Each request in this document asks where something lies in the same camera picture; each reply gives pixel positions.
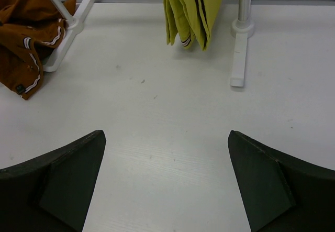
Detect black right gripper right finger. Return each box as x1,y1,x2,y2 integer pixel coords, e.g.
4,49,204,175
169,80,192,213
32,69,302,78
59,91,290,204
228,130,334,231

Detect white and silver clothes rack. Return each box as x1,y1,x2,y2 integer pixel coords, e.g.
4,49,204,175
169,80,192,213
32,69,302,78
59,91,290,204
35,0,335,87

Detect yellow-green folded trousers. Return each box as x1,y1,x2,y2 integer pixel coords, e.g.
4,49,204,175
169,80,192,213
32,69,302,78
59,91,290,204
163,0,222,51

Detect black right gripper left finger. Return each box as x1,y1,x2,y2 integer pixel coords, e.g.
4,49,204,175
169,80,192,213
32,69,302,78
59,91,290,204
1,130,106,231

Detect brown trousers with striped waistband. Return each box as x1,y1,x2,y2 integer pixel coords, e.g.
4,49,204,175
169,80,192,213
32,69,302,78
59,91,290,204
1,0,66,100

